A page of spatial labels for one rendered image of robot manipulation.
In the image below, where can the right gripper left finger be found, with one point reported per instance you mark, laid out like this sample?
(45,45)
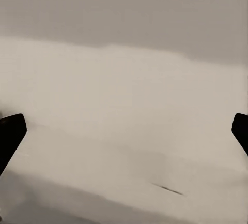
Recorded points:
(12,131)

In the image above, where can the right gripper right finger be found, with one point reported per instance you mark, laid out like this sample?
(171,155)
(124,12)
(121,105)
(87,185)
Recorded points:
(240,130)

